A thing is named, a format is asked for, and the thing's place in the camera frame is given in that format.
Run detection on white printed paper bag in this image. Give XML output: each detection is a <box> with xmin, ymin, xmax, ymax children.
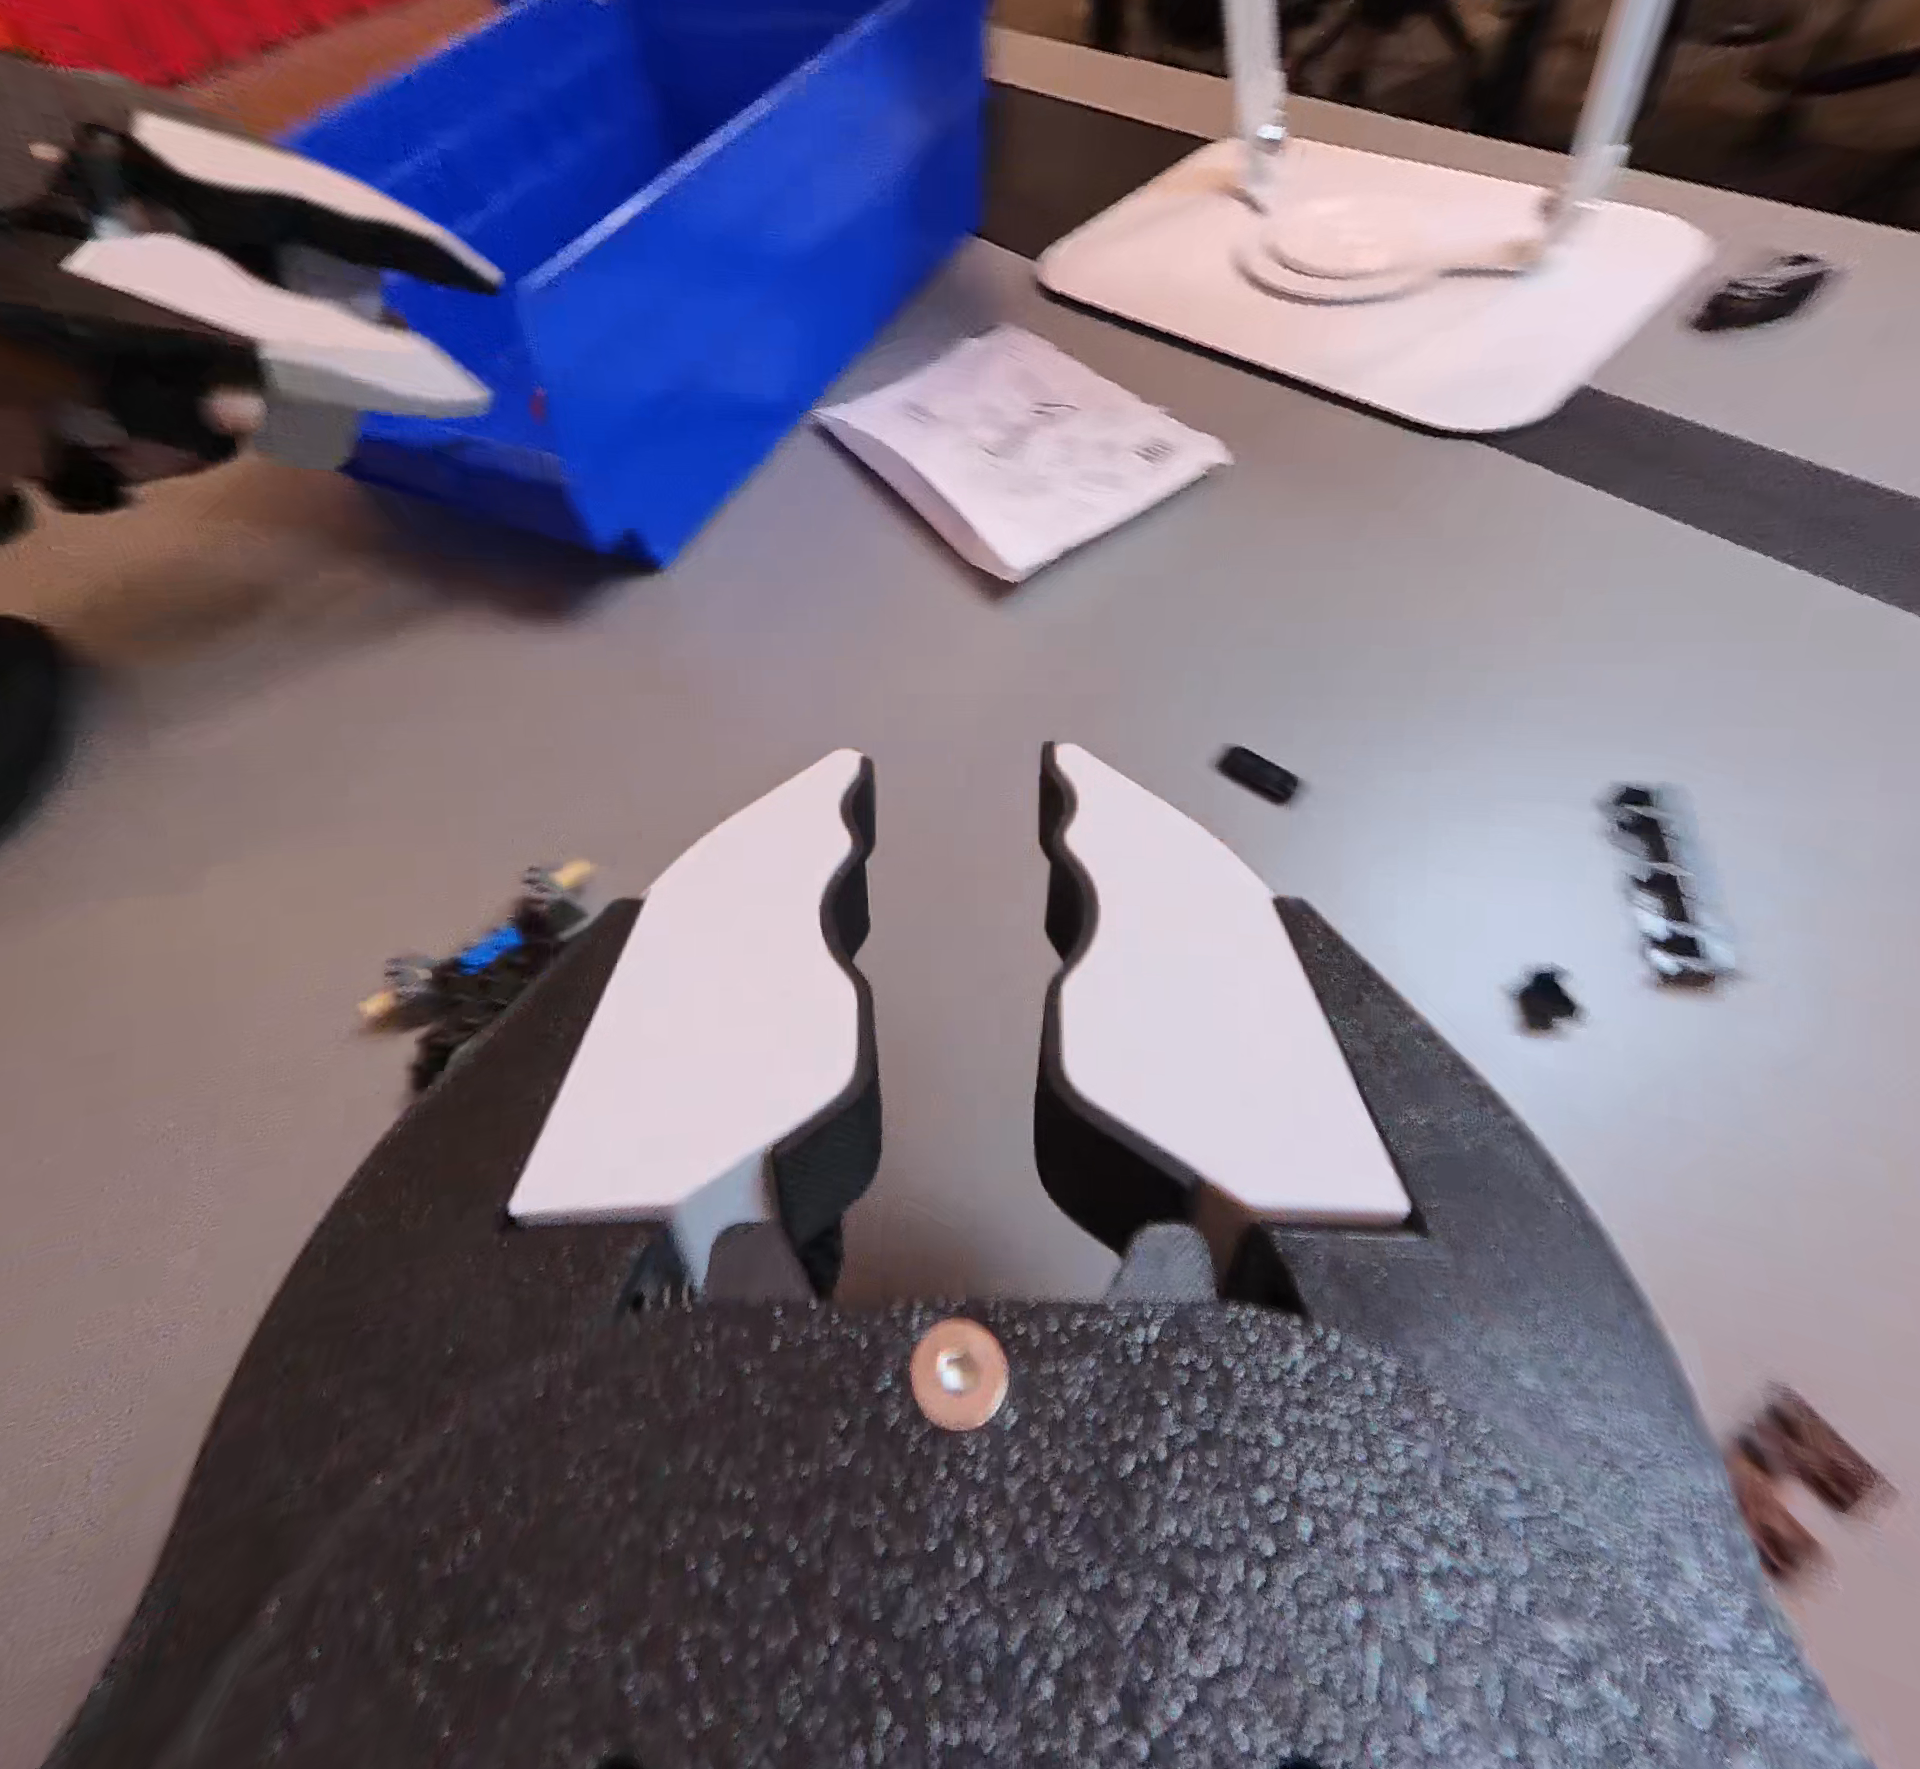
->
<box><xmin>817</xmin><ymin>323</ymin><xmax>1233</xmax><ymax>589</ymax></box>

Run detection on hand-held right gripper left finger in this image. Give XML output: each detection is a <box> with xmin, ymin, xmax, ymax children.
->
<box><xmin>510</xmin><ymin>748</ymin><xmax>880</xmax><ymax>1292</ymax></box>

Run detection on blue plastic bin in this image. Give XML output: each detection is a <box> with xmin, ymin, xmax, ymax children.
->
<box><xmin>288</xmin><ymin>0</ymin><xmax>998</xmax><ymax>573</ymax></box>

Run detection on white book stand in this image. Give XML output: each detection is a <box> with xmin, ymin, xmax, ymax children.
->
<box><xmin>1035</xmin><ymin>0</ymin><xmax>1728</xmax><ymax>437</ymax></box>

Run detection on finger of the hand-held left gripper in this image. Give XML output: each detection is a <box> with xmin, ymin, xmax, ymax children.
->
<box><xmin>121</xmin><ymin>108</ymin><xmax>506</xmax><ymax>294</ymax></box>
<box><xmin>59</xmin><ymin>224</ymin><xmax>496</xmax><ymax>471</ymax></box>

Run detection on blue and black lego assembly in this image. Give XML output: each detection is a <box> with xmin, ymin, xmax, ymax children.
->
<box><xmin>1724</xmin><ymin>1386</ymin><xmax>1898</xmax><ymax>1591</ymax></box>

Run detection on black lego grille piece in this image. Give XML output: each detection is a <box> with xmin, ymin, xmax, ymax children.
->
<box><xmin>1599</xmin><ymin>781</ymin><xmax>1743</xmax><ymax>989</ymax></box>

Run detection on black lego car chassis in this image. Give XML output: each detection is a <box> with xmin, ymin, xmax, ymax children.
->
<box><xmin>356</xmin><ymin>859</ymin><xmax>603</xmax><ymax>1088</ymax></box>

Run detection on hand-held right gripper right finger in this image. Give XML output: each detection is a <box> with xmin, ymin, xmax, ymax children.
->
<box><xmin>1035</xmin><ymin>741</ymin><xmax>1413</xmax><ymax>1245</ymax></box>

